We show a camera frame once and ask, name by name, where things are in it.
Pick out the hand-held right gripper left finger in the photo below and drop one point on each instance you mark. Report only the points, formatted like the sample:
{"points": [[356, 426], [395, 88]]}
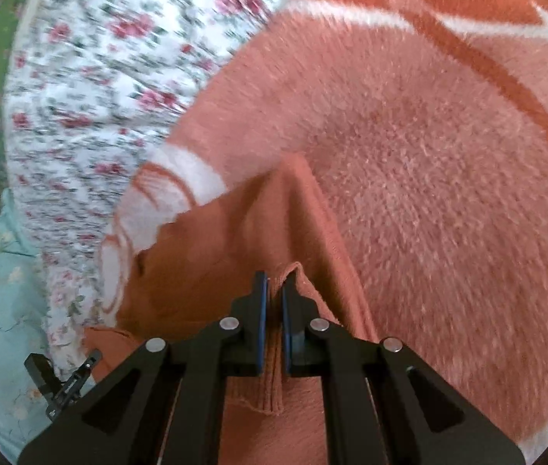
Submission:
{"points": [[262, 310]]}

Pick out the orange knit garment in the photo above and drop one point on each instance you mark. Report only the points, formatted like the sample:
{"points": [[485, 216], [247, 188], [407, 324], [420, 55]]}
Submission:
{"points": [[235, 232]]}

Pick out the orange and white fleece blanket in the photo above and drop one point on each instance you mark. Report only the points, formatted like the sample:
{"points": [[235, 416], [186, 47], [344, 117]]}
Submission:
{"points": [[424, 155]]}

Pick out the light blue patterned cloth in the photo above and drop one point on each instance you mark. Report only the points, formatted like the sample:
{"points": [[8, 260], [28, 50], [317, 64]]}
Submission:
{"points": [[7, 329]]}

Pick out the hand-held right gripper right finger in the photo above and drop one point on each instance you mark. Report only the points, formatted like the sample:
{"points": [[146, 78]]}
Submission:
{"points": [[287, 329]]}

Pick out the floral bed sheet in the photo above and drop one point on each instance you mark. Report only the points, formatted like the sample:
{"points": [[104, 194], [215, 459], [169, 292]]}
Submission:
{"points": [[109, 82]]}

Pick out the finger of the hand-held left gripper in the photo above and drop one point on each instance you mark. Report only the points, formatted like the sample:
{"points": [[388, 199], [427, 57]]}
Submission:
{"points": [[63, 387]]}

